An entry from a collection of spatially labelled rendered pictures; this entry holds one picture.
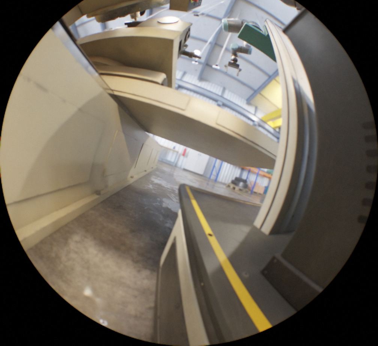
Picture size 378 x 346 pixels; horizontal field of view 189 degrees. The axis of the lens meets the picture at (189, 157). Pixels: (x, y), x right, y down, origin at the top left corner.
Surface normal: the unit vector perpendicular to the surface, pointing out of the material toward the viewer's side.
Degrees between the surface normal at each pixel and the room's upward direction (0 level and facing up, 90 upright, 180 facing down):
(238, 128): 90
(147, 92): 90
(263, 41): 180
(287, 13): 169
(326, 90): 90
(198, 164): 90
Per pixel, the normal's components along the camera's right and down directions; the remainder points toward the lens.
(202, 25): -0.31, 0.92
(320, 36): -0.93, -0.35
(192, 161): 0.14, -0.01
